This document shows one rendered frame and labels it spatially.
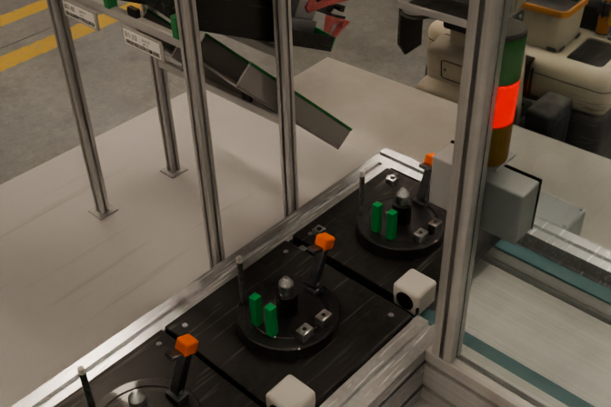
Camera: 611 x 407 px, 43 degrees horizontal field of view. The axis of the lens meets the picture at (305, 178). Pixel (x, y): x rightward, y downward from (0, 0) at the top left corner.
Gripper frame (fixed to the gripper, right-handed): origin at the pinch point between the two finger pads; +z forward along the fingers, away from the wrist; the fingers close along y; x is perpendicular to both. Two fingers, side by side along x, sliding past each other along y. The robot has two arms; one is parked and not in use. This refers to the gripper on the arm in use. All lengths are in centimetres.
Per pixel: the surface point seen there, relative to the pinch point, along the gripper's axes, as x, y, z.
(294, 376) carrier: 8, 38, 45
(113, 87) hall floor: 152, -199, -5
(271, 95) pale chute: 4.4, 5.5, 14.5
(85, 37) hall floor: 163, -254, -21
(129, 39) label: -14.7, -3.9, 25.0
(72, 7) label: -15.3, -17.6, 25.7
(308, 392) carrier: 5, 42, 45
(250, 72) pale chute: -1.9, 4.8, 15.3
